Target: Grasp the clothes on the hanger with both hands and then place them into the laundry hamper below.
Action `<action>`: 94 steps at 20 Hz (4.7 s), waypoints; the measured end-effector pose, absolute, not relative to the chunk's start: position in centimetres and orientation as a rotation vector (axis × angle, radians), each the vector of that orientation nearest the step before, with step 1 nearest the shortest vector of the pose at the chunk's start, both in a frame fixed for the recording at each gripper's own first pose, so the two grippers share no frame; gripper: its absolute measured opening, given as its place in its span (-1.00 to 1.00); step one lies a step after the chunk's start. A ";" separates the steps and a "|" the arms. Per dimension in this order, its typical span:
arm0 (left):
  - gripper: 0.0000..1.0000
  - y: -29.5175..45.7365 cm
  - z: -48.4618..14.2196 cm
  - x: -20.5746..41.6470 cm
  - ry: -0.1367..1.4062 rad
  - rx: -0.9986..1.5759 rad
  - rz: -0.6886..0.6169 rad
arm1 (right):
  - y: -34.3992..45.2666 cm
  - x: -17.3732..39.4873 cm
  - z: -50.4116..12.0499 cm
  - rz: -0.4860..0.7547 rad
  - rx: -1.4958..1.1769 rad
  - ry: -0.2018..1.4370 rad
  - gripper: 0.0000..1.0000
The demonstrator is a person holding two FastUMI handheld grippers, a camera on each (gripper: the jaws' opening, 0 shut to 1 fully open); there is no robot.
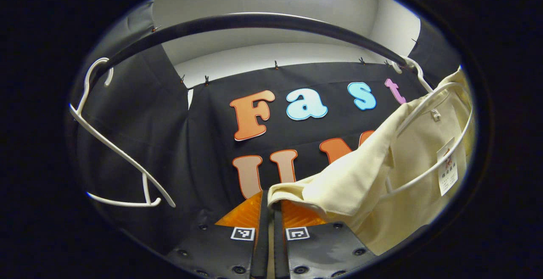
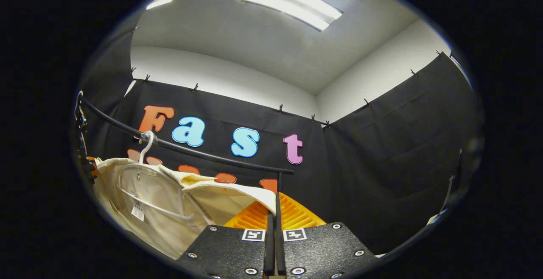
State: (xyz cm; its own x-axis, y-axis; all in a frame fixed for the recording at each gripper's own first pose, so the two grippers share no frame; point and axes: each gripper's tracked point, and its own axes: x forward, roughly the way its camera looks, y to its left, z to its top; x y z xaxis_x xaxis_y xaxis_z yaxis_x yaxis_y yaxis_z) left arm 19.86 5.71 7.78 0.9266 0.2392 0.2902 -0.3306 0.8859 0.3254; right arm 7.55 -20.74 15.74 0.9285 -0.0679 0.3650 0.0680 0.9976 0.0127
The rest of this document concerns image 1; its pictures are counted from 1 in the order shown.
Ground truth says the black clothes rail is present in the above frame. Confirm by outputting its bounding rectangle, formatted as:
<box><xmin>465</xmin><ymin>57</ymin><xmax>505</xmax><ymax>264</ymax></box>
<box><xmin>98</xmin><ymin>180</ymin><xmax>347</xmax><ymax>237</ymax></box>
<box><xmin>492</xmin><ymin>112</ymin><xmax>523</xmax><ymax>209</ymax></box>
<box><xmin>91</xmin><ymin>13</ymin><xmax>409</xmax><ymax>85</ymax></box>

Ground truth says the cream button jacket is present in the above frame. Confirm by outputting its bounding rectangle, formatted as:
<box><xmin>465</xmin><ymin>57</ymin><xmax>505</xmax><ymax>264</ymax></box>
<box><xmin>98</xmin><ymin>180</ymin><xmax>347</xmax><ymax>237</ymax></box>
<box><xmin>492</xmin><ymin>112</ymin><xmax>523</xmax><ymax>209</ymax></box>
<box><xmin>267</xmin><ymin>67</ymin><xmax>476</xmax><ymax>257</ymax></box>

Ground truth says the black backdrop cloth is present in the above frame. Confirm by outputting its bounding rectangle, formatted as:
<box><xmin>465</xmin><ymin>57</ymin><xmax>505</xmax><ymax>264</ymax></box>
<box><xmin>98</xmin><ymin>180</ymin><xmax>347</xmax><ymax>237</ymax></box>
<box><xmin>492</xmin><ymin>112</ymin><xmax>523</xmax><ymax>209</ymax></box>
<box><xmin>70</xmin><ymin>1</ymin><xmax>464</xmax><ymax>267</ymax></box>

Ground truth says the white clothes hanger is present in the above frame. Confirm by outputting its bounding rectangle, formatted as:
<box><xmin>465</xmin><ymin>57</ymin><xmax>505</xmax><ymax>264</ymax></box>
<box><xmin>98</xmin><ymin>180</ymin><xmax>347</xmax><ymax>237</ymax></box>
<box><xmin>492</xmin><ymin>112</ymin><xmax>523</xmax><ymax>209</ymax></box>
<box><xmin>384</xmin><ymin>56</ymin><xmax>475</xmax><ymax>197</ymax></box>
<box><xmin>69</xmin><ymin>57</ymin><xmax>177</xmax><ymax>209</ymax></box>

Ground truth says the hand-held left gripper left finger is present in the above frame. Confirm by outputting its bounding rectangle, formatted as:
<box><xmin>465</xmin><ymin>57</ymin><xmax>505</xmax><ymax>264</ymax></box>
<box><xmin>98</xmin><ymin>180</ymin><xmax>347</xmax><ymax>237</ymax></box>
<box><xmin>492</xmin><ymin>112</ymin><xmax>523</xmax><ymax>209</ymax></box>
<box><xmin>165</xmin><ymin>190</ymin><xmax>271</xmax><ymax>279</ymax></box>

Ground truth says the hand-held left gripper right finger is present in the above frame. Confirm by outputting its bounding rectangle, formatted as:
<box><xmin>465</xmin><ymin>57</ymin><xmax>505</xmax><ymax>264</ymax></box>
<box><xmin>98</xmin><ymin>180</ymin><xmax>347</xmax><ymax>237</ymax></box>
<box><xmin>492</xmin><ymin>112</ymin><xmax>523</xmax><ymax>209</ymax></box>
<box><xmin>274</xmin><ymin>200</ymin><xmax>378</xmax><ymax>279</ymax></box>

